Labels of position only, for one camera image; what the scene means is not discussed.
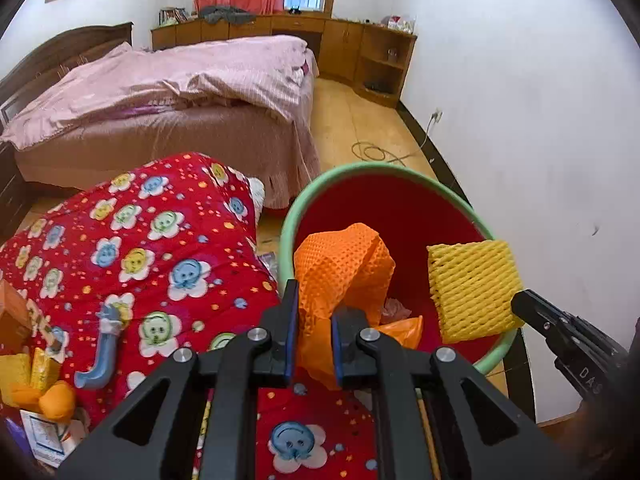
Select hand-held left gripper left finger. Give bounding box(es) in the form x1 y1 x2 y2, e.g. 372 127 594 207
56 280 301 480

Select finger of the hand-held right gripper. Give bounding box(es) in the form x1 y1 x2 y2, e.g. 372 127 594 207
511 289 632 402

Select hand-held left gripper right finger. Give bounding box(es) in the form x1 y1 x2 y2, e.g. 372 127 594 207
331 305 576 480

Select orange foam net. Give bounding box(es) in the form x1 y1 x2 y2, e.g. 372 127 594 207
294 223 396 391

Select yellow foam net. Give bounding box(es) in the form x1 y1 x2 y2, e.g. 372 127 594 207
426 240 525 345

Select red basin with green rim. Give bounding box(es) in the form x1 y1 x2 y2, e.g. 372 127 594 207
279 162 518 376

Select orange plastic bag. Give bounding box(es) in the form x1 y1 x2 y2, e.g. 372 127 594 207
375 316 424 349

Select pink crumpled paper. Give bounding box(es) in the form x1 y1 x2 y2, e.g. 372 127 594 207
382 297 414 324

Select clear plastic wrapper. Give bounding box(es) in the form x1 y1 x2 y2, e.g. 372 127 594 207
257 252 280 281

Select white cloth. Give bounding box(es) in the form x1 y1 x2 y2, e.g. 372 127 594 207
247 177 266 222

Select red flower printed blanket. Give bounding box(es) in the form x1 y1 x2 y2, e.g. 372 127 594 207
0 152 381 480

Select blue plastic toy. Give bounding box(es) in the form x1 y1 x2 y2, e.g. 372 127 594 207
74 302 126 390

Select wooden bed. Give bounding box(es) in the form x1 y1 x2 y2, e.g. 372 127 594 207
0 22 321 241

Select white booklet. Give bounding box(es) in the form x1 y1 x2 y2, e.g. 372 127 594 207
20 410 75 463

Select yellow packet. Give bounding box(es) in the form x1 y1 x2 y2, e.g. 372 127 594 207
0 354 32 407

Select pink duvet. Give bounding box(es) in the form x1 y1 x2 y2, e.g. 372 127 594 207
0 35 318 151

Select long wooden cabinet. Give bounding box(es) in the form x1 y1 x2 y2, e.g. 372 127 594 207
151 12 418 108

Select dark wooden nightstand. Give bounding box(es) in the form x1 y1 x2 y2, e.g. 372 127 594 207
0 142 30 231

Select red and white packages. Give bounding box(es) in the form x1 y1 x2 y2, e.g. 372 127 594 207
382 14 417 33

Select dark clothes pile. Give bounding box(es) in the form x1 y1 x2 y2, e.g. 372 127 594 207
200 6 257 25

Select cable coil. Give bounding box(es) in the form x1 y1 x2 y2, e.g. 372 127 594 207
350 141 426 167

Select wall socket with plug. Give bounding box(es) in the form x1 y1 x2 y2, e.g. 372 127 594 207
417 109 444 148

